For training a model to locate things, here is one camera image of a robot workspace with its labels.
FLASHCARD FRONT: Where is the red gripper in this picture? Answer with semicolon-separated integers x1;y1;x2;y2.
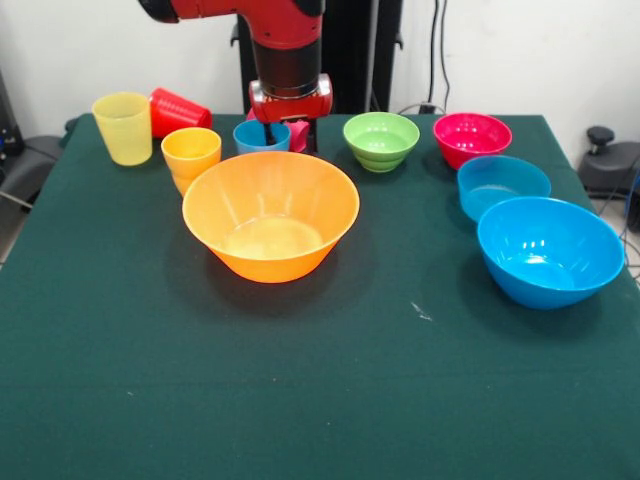
248;79;335;154

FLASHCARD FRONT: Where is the pink cup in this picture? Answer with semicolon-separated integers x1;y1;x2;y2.
245;110;310;154

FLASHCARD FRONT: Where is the blue cup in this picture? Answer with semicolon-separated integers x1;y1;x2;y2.
232;119;292;156

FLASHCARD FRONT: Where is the red cup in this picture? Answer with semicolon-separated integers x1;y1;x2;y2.
148;87;214;140

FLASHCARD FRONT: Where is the large orange bowl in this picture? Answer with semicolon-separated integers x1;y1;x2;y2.
181;151;361;285

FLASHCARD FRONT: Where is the green bowl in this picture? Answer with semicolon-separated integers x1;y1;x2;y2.
342;112;421;174

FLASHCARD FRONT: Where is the small yellow orange cup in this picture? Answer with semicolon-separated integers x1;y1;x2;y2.
160;127;223;197

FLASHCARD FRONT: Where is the pale yellow cup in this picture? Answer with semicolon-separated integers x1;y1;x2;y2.
91;91;153;167

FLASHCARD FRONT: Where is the pink bowl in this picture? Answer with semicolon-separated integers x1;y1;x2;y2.
432;112;514;172

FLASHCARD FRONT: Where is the light blue shallow bowl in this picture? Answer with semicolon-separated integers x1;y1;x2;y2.
456;154;553;223

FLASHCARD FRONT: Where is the dark green table cloth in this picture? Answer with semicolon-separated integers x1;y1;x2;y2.
0;112;640;480

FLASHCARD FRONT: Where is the black equipment box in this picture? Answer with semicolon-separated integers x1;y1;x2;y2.
0;69;26;156

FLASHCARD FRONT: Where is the large blue bowl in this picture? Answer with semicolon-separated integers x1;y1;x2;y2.
476;196;626;311

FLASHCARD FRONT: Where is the black wall cable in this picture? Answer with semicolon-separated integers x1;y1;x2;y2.
428;0;454;109

